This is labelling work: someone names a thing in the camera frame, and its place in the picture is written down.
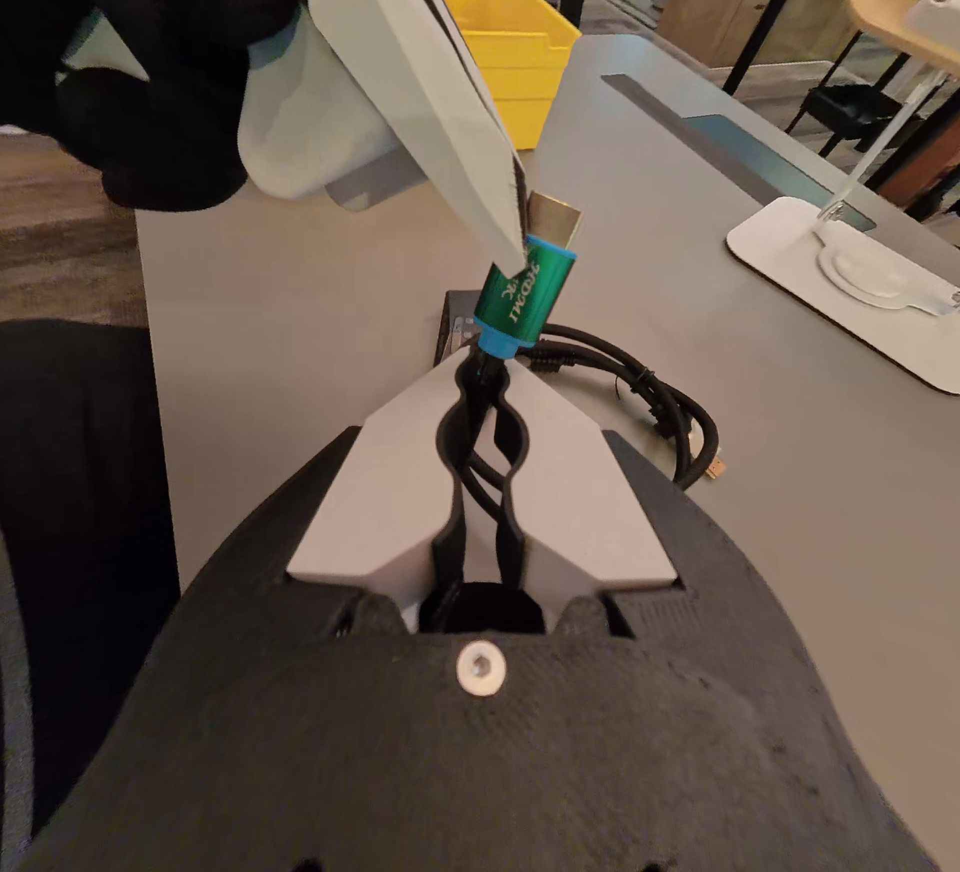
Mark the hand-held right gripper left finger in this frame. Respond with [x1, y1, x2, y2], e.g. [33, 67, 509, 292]
[287, 347, 481, 633]

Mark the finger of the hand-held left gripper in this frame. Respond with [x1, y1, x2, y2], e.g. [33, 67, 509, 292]
[307, 0, 531, 278]

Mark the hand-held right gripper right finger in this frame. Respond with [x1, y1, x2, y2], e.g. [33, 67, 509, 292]
[491, 354, 680, 621]

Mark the yellow plastic bin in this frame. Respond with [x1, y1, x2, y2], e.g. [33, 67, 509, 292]
[417, 0, 584, 151]

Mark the black braided hdmi cable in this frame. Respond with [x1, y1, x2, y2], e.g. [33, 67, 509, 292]
[448, 191, 586, 516]

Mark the person's left hand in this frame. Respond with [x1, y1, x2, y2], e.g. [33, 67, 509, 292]
[0, 0, 355, 213]

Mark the person's black clothing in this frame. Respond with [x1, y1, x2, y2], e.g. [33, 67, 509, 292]
[0, 319, 183, 839]

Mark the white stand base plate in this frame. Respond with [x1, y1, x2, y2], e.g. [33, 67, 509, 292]
[724, 197, 960, 396]

